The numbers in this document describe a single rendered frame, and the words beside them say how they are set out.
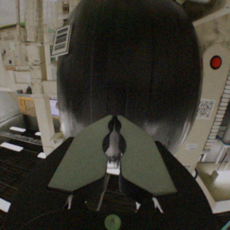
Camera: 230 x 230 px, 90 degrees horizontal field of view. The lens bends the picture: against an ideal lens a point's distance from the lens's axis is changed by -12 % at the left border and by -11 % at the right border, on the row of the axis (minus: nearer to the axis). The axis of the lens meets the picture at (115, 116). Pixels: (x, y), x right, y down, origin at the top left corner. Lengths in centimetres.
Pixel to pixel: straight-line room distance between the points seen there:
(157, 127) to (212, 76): 33
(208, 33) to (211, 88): 17
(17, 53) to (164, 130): 492
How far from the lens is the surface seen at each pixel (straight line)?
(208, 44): 50
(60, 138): 104
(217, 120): 61
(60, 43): 27
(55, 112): 481
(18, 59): 497
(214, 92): 54
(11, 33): 521
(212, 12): 44
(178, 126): 26
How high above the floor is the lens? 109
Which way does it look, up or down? 23 degrees up
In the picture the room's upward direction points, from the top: 177 degrees counter-clockwise
